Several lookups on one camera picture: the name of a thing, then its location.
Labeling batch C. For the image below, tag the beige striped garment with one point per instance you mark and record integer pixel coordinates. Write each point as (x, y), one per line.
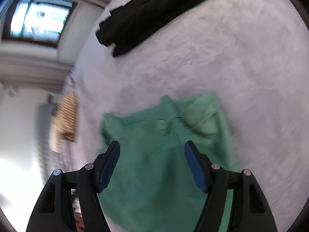
(65, 118)

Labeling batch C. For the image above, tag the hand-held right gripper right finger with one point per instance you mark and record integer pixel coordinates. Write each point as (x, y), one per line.
(195, 166)

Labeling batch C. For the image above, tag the window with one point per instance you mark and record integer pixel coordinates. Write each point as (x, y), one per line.
(39, 18)

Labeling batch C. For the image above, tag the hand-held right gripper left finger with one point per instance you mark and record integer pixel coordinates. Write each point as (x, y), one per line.
(108, 169)

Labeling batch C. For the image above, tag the green work jacket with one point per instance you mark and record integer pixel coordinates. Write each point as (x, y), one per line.
(169, 162)

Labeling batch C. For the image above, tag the black folded garment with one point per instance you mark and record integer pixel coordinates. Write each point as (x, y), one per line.
(154, 17)

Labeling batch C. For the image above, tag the lilac fleece blanket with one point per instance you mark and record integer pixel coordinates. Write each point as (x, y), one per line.
(205, 89)

